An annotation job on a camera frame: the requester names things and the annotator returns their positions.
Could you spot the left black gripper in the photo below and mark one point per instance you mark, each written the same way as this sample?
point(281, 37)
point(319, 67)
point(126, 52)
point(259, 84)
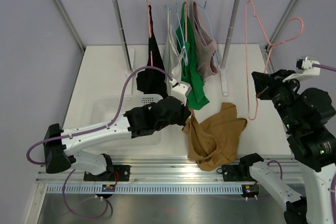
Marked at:
point(185, 113)

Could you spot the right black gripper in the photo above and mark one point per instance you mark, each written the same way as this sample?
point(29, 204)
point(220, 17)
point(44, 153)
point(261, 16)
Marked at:
point(264, 83)

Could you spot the green tank top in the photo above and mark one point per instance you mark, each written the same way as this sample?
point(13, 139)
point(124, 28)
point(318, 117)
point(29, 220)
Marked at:
point(196, 98)

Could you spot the pink hanger with brown top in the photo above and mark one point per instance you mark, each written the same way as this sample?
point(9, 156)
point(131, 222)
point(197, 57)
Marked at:
point(273, 46)

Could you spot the brown tank top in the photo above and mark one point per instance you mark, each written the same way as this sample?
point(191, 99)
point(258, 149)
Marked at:
point(214, 142)

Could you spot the blue hanger with mauve top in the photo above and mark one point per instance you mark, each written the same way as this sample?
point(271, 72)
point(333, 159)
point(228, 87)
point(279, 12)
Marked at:
point(204, 7)

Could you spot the mauve tank top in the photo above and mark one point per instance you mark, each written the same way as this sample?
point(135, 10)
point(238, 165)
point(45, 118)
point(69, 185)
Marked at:
point(205, 47)

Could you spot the pink hanger with green top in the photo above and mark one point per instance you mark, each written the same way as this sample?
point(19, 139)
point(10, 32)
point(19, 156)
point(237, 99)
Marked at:
point(185, 31)

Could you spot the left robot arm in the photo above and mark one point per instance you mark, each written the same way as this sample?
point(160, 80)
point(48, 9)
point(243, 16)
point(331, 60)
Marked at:
point(65, 148)

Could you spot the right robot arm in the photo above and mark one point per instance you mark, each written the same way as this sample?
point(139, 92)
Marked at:
point(313, 146)

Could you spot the black tank top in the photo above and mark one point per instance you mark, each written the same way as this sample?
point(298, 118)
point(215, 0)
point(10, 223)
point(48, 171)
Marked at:
point(150, 81)

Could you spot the white tank top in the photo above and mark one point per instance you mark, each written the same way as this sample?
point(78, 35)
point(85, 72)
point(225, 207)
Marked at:
point(174, 52)

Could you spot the pink hanger with black top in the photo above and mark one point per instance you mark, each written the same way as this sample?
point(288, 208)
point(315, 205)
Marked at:
point(148, 4)

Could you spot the white plastic laundry basket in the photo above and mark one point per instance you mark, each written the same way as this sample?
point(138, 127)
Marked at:
point(104, 109)

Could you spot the white metal clothes rack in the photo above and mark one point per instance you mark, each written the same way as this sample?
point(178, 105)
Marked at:
point(223, 62)

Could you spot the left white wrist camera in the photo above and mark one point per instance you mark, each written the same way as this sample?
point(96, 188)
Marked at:
point(180, 90)

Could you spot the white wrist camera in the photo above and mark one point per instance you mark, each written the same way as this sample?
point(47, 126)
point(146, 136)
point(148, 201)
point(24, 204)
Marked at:
point(180, 90)
point(306, 69)

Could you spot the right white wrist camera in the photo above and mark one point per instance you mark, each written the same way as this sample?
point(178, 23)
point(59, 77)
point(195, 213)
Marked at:
point(306, 69)

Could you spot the white slotted cable duct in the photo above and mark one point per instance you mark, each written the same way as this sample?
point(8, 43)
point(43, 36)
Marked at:
point(146, 189)

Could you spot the right aluminium frame post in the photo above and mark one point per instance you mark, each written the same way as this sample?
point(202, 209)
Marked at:
point(281, 24)

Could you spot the aluminium frame post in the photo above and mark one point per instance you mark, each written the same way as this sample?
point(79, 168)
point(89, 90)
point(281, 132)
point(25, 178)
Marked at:
point(281, 24)
point(69, 24)

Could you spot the left aluminium frame post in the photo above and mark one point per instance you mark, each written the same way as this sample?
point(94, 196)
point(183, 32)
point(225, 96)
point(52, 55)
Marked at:
point(69, 24)

